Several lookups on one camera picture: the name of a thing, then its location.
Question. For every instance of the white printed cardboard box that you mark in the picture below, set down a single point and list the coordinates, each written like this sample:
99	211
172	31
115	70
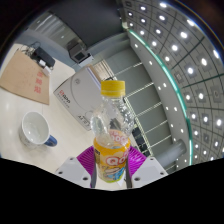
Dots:
75	93

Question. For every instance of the group of ceiling lights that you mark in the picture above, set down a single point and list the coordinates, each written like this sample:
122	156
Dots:
190	70

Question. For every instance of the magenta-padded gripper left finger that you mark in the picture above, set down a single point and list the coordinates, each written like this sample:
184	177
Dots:
70	171

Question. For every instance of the black power adapter box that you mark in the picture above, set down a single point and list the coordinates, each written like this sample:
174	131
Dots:
45	56

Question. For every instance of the brown cardboard sheet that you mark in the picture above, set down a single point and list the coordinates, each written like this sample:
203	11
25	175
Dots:
23	76

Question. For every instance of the yellow-capped clear drink bottle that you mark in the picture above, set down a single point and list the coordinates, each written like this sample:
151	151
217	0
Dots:
111	156

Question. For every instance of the small white charger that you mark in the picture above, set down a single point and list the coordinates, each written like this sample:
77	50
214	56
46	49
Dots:
45	69

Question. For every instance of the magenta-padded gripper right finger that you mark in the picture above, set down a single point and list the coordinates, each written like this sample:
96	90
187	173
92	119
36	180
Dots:
151	170

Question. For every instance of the grey box-shaped equipment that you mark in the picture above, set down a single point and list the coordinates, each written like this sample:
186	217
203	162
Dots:
80	53

